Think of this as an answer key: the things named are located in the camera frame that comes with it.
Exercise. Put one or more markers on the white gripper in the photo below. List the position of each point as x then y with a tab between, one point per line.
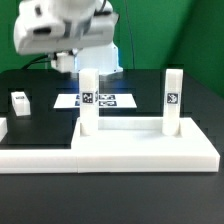
97	31

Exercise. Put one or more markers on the white desk tabletop tray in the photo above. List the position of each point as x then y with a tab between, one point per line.
136	144

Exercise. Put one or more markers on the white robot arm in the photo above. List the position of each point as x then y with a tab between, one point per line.
83	10

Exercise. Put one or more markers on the fiducial marker sheet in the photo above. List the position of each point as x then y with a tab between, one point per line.
66	101

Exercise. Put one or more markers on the white block at left edge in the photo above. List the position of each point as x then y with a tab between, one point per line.
3	128

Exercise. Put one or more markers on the white L-shaped fence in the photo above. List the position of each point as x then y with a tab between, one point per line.
38	161

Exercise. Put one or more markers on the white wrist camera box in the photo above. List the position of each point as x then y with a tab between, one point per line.
41	19

